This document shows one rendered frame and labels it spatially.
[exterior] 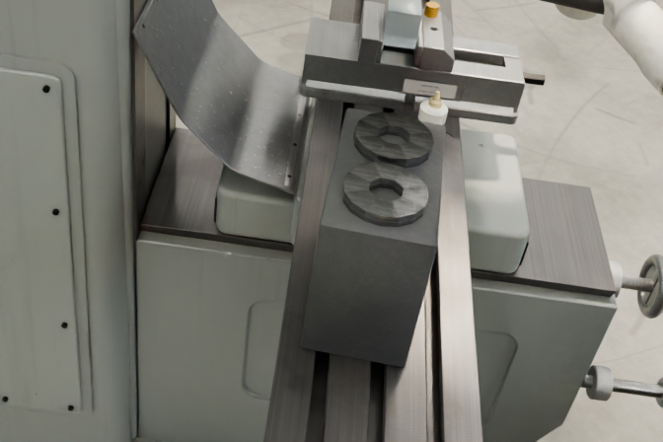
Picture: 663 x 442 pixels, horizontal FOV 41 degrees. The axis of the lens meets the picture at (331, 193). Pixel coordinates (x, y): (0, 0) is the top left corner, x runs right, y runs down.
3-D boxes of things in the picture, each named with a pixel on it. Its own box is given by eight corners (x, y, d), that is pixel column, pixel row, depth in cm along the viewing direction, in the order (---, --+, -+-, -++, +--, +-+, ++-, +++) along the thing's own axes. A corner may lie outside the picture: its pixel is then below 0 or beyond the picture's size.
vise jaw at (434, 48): (448, 34, 148) (453, 13, 145) (451, 73, 138) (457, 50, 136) (412, 29, 148) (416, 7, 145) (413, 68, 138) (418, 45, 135)
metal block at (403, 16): (413, 31, 144) (420, -3, 140) (414, 49, 139) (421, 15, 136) (382, 27, 144) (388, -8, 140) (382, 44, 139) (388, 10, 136)
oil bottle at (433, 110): (436, 147, 134) (451, 86, 128) (437, 164, 131) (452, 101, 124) (409, 143, 134) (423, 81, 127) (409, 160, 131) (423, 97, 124)
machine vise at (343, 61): (507, 76, 154) (524, 19, 147) (516, 125, 142) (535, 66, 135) (305, 47, 152) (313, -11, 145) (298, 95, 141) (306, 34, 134)
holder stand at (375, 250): (417, 241, 117) (449, 115, 105) (405, 369, 100) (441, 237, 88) (328, 224, 118) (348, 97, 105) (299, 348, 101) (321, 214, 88)
